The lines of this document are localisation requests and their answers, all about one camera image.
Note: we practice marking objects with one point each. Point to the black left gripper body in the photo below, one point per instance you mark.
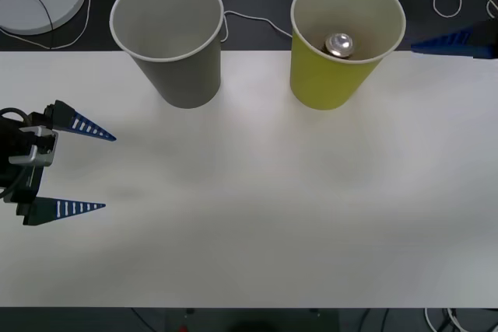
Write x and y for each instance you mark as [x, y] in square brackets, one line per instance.
[27, 188]

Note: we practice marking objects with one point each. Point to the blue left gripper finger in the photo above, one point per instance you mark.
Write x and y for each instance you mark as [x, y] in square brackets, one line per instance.
[58, 210]
[78, 124]

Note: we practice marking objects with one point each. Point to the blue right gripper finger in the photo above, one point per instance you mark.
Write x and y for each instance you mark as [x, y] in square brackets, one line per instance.
[480, 42]

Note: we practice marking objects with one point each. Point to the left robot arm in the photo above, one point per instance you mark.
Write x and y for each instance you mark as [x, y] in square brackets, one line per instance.
[7, 153]

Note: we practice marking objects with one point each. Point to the grey plastic waste bin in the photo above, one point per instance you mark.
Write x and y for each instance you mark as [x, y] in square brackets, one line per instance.
[183, 75]

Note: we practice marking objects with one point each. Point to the yellow-green plastic waste bin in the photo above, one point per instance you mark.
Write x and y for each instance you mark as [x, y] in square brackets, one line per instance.
[327, 79]

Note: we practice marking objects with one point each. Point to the pale grey left wrist camera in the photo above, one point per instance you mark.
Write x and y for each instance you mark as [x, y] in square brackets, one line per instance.
[37, 149]

